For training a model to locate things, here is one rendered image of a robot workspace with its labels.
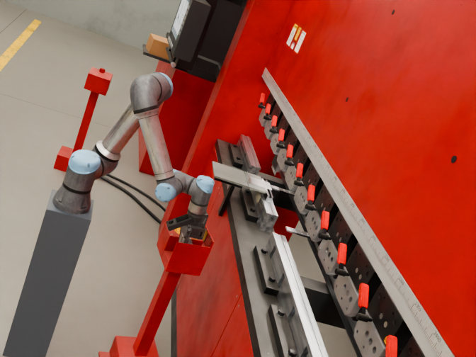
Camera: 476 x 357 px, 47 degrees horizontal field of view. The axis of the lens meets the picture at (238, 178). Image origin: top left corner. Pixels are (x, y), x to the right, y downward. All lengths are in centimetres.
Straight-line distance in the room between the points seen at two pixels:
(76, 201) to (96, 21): 717
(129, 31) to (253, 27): 611
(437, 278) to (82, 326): 209
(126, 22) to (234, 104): 602
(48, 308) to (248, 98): 171
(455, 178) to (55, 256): 164
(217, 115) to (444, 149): 221
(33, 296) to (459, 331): 182
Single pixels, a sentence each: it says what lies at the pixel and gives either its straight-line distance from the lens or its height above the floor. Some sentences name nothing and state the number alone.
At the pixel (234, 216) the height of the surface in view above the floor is 88.
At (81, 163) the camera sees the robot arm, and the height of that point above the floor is 99.
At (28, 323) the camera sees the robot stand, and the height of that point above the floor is 21.
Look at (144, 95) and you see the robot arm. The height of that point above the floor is 135.
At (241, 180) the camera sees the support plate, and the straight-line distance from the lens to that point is 264.
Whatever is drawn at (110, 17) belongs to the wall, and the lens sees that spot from 930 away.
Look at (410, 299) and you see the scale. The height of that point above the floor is 139.
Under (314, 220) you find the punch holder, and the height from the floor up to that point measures 123.
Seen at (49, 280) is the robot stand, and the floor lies 45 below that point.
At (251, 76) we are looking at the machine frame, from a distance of 340.
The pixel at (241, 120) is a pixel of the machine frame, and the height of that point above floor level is 104.
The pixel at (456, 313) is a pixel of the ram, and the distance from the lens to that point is 122.
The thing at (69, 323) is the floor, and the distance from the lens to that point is 300.
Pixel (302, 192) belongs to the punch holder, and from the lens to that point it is 212.
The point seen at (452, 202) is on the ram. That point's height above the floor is 162.
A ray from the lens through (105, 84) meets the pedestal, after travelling 414.
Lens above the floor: 192
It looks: 20 degrees down
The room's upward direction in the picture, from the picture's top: 23 degrees clockwise
